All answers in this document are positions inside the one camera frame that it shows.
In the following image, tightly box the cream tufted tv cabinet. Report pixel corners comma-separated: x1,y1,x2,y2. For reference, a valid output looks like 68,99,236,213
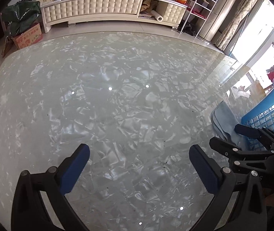
40,0,187,33

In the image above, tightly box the white floor air conditioner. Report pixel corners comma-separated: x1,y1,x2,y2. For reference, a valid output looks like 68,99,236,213
199,0,236,42

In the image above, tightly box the white paper roll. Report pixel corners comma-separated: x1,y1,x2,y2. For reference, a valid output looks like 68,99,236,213
151,10,163,22

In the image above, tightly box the printed cardboard box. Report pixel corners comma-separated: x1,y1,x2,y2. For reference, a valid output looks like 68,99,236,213
11,23,42,49

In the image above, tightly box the blue plastic basket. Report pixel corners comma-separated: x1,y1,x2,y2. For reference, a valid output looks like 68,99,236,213
240,78,274,151

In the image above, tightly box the white metal shelf rack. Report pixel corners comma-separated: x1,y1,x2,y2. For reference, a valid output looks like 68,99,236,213
179,0,218,37

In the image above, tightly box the grey blue cloth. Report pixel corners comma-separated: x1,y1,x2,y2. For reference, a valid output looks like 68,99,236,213
210,101,249,151

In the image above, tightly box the beige patterned curtain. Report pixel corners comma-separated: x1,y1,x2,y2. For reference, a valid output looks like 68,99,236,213
215,0,258,51

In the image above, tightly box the dark green bag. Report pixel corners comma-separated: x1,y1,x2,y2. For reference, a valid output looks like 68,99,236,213
1,0,42,37

